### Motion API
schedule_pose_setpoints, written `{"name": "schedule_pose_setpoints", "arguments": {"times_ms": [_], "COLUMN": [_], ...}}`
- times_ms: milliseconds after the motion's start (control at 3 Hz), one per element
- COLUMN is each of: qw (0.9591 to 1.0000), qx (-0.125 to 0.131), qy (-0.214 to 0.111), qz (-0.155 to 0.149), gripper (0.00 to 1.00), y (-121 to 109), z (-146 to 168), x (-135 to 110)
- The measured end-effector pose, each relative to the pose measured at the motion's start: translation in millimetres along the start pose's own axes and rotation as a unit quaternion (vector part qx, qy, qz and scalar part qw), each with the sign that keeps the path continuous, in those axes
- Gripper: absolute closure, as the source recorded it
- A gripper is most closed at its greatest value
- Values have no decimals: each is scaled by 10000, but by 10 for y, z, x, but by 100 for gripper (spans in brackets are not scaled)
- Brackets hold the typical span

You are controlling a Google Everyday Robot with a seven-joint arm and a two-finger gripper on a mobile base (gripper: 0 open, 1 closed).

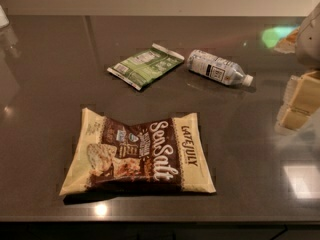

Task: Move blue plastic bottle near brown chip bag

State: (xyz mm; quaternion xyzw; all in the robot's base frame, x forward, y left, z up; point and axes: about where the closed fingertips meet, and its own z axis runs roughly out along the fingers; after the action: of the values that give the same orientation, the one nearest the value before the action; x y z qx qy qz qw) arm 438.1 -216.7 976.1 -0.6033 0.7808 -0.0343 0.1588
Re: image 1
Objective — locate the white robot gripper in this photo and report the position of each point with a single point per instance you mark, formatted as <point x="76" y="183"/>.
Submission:
<point x="310" y="39"/>

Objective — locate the green snack bag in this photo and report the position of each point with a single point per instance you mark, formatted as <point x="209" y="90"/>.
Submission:
<point x="147" y="66"/>

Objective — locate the brown Late July chip bag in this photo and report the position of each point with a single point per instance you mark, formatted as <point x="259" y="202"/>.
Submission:
<point x="159" y="156"/>

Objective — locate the white object at left edge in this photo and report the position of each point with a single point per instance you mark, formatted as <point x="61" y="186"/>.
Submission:
<point x="4" y="21"/>

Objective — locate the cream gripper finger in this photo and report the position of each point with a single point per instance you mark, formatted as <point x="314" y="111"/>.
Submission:
<point x="289" y="121"/>

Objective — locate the clear plastic water bottle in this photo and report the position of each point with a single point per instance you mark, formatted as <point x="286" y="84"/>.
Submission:
<point x="218" y="69"/>

